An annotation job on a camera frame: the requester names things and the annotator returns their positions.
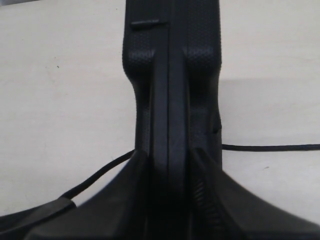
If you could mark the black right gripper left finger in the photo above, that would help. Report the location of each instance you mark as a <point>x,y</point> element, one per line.
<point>117,212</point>

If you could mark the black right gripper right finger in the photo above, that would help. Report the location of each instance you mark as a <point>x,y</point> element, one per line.
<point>224,210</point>

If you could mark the black plastic case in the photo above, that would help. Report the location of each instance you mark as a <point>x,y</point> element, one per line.
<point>172,56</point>

